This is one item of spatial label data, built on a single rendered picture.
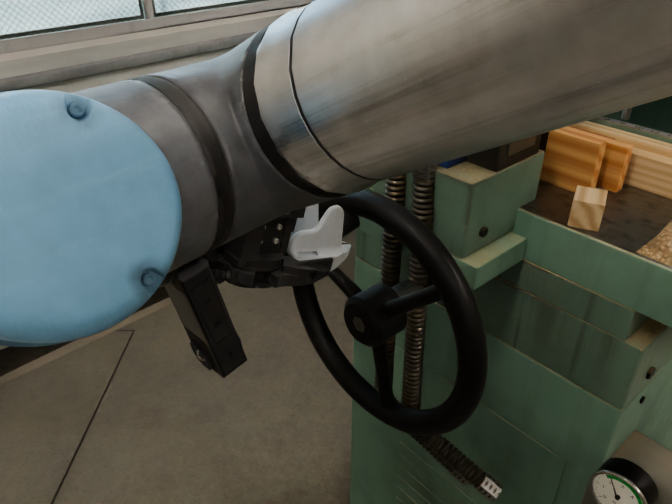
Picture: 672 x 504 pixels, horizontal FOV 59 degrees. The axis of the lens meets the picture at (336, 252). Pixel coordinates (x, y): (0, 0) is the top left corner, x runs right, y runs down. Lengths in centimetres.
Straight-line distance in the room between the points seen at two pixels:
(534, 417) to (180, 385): 117
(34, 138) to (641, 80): 19
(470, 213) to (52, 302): 47
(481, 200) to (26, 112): 49
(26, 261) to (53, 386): 169
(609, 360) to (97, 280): 59
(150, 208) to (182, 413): 149
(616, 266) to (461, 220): 16
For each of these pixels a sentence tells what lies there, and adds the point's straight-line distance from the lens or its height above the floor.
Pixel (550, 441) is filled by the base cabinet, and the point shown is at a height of 60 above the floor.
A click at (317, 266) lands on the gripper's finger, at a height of 94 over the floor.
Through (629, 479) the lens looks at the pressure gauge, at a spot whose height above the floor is 69.
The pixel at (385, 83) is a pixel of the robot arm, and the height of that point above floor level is 115.
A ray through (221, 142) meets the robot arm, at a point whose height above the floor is 112.
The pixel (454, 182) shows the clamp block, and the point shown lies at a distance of 62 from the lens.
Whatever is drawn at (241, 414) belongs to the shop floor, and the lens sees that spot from 167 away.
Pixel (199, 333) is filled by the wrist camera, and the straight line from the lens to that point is 47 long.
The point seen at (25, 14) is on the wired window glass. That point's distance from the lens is 175.
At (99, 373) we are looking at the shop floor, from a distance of 189.
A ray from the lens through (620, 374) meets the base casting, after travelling 73.
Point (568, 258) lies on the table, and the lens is 69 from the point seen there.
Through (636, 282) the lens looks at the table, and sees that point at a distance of 67.
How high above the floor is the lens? 121
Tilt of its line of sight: 32 degrees down
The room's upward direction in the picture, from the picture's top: straight up
